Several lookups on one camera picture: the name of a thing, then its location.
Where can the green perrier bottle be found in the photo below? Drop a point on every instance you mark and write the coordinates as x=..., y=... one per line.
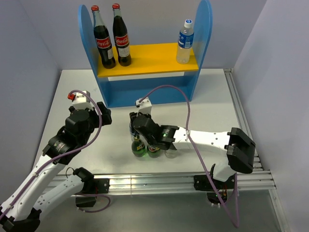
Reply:
x=153, y=151
x=138, y=147

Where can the aluminium side rail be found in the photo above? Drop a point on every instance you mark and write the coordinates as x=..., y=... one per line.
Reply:
x=275, y=202

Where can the Pocari Sweat bottle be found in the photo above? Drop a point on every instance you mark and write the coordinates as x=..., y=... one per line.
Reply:
x=132, y=132
x=185, y=42

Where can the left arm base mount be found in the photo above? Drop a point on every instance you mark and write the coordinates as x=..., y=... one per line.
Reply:
x=87, y=198

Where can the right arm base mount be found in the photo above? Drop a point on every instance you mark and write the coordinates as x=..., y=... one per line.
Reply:
x=201, y=183

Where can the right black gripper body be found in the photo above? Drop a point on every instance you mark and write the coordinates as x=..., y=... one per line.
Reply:
x=149, y=140

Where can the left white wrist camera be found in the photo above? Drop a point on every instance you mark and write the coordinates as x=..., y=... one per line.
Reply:
x=80, y=101

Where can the aluminium front rail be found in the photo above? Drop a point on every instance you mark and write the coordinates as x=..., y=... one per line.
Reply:
x=173, y=183

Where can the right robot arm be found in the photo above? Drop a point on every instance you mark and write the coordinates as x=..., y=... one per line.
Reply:
x=235, y=148

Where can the right cola glass bottle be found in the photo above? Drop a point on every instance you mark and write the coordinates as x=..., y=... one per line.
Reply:
x=121, y=38

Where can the blue and yellow shelf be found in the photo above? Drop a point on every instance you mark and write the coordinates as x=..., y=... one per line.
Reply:
x=152, y=65

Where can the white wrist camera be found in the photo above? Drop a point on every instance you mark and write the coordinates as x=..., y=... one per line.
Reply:
x=144, y=107
x=80, y=101

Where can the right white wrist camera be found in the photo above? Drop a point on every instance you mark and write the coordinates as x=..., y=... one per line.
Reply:
x=144, y=107

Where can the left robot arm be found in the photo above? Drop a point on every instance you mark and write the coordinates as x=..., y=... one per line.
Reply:
x=24, y=210

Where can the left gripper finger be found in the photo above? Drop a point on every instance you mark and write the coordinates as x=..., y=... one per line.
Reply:
x=106, y=117
x=102, y=107

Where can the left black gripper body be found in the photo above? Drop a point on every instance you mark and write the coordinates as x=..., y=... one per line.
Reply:
x=94, y=122

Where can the left cola glass bottle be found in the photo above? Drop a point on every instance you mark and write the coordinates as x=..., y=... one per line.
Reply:
x=103, y=40

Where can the front clear glass bottle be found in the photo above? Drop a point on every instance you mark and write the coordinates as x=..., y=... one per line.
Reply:
x=171, y=154

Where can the cola glass bottle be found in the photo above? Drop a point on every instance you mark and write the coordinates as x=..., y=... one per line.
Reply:
x=103, y=40
x=121, y=38

